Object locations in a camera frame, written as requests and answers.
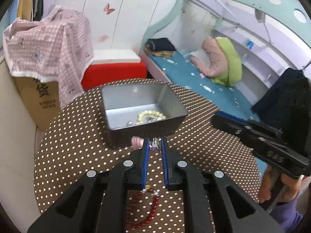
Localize red bead bracelet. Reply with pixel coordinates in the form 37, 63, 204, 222
126, 185, 161, 230

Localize white pillow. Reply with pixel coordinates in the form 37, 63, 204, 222
190, 49, 210, 64

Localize hanging clothes in wardrobe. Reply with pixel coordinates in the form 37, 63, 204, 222
17, 0, 44, 21

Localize white silver brooch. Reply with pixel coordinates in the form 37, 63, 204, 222
149, 138, 161, 150

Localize cream bead bracelet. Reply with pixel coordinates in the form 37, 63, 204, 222
136, 109, 167, 124

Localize pink pillow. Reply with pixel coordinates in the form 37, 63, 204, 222
190, 37, 228, 78

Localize dark hanging garment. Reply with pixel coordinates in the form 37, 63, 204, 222
252, 68, 310, 157

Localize pink checked cloth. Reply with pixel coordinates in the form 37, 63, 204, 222
3, 5, 94, 108

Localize person's right hand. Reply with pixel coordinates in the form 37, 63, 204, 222
257, 166, 303, 204

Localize blue bed mattress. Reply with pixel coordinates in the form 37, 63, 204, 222
147, 50, 259, 121

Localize black metal tin box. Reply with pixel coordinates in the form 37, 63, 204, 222
101, 83, 188, 148

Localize red storage stool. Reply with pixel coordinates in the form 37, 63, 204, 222
81, 61, 147, 90

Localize white foam board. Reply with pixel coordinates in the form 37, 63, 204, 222
92, 49, 141, 65

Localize lilac shelf unit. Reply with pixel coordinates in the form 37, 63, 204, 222
211, 25, 310, 88

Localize folded tan cloth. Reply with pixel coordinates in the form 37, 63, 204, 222
151, 50, 176, 58

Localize cardboard box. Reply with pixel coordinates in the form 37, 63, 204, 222
14, 77, 61, 131

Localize folded dark clothes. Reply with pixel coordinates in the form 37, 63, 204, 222
145, 37, 176, 52

